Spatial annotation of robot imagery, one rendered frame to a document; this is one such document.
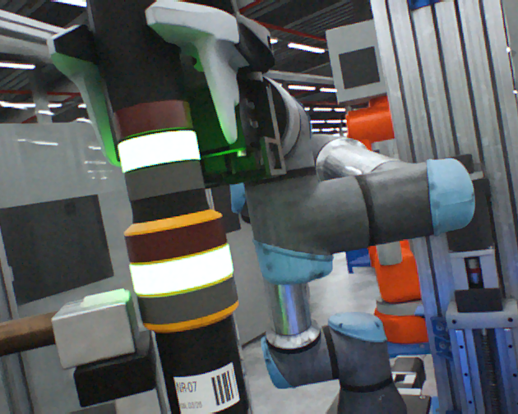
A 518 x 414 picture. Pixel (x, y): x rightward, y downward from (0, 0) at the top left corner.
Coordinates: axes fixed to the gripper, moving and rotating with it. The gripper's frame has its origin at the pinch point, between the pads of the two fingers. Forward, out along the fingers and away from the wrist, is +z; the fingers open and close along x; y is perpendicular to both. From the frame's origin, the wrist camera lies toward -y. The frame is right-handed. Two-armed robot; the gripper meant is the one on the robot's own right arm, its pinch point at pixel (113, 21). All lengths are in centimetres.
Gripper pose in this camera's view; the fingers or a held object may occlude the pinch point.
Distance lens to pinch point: 21.2
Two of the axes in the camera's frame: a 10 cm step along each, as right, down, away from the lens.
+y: 1.8, 9.8, 0.5
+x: -9.6, 1.7, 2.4
